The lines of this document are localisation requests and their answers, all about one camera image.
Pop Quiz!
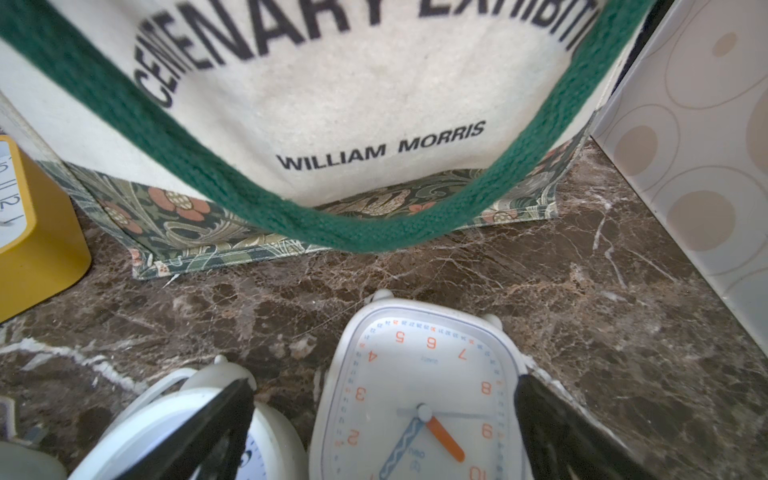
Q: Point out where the white twin-bell alarm clock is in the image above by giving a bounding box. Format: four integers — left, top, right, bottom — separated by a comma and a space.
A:
71, 355, 309, 479

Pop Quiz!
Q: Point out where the white square orange-number clock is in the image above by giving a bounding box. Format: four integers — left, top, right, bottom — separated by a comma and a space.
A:
309, 289, 532, 479

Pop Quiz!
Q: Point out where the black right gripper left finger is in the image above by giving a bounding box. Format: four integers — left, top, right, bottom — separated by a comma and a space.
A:
119, 379, 255, 480

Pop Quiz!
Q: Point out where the yellow square alarm clock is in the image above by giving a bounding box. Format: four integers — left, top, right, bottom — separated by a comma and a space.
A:
1, 135, 92, 322

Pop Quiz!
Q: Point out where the cream canvas tote bag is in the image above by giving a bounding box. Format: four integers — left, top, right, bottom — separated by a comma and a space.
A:
1, 1, 652, 279

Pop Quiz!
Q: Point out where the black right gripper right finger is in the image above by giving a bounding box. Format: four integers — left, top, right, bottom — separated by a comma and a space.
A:
514, 374, 654, 479

